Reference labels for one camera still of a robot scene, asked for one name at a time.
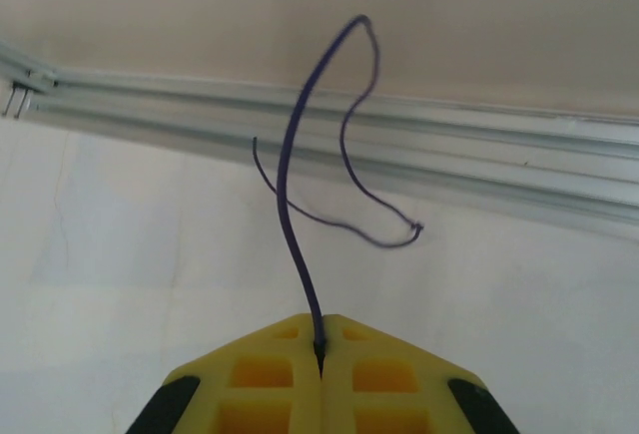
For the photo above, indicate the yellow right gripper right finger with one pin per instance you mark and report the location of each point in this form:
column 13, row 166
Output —
column 379, row 404

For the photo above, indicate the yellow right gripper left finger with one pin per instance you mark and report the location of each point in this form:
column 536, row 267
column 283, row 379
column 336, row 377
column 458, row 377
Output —
column 279, row 404

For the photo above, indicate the aluminium side rail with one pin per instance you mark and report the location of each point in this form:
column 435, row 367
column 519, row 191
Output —
column 449, row 154

